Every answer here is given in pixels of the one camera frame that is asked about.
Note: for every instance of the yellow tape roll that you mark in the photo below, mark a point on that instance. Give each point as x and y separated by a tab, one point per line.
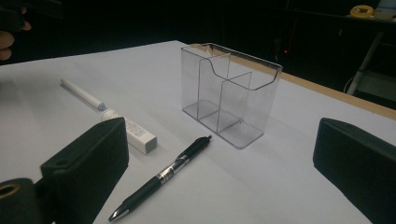
361	11

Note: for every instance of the white capped pen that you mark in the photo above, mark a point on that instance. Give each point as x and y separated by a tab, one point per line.
81	93

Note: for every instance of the white eraser box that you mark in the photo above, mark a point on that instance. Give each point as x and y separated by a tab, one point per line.
141	138

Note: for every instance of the white table cover sheet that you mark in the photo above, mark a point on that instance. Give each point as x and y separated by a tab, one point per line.
280	186

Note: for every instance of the white metal stand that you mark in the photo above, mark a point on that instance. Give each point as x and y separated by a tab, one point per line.
369	53

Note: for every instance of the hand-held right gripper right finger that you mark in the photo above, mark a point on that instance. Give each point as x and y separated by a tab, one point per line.
358	168

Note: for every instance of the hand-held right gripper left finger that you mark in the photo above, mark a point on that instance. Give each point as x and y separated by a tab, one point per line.
90	168

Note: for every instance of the clear plastic desk organizer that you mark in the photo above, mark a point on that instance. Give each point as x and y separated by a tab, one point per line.
239	134

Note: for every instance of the black retractable pen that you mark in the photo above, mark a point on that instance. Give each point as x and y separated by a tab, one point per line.
146	188

